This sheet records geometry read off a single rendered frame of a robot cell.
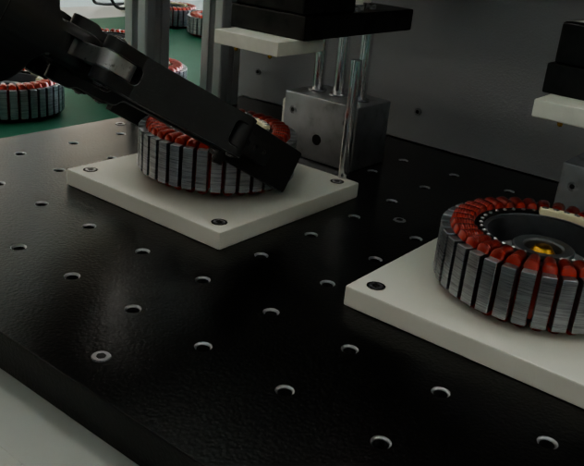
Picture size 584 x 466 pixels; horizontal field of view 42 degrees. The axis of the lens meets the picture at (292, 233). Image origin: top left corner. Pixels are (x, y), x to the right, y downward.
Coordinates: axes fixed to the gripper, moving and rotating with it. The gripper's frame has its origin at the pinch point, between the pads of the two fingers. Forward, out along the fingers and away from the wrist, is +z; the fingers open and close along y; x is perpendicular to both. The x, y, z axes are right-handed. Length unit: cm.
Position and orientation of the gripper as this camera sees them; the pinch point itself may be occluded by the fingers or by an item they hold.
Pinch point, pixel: (215, 138)
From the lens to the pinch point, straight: 55.3
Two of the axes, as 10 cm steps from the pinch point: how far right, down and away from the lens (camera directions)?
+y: 6.9, 3.3, -6.4
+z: 5.7, 2.9, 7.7
